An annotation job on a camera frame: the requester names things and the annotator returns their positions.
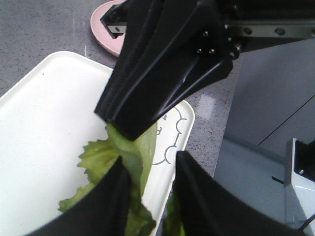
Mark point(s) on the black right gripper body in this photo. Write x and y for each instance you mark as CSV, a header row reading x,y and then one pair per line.
x,y
228,27

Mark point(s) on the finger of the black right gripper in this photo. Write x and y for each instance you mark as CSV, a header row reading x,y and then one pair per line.
x,y
157,66
212,69

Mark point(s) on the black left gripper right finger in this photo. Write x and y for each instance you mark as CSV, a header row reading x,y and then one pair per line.
x,y
207,209

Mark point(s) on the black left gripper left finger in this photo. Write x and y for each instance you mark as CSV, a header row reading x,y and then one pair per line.
x,y
102,212

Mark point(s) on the pink round plate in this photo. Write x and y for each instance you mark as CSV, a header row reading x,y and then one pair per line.
x,y
101,34

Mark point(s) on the green lettuce leaf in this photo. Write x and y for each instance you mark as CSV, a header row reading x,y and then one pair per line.
x,y
137,157

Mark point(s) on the white bear print tray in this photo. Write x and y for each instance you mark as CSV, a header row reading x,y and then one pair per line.
x,y
45,121

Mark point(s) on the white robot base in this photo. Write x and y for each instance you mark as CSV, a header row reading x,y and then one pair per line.
x,y
299,193

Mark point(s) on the grey cabinet door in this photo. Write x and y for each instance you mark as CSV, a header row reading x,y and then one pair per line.
x,y
274,100

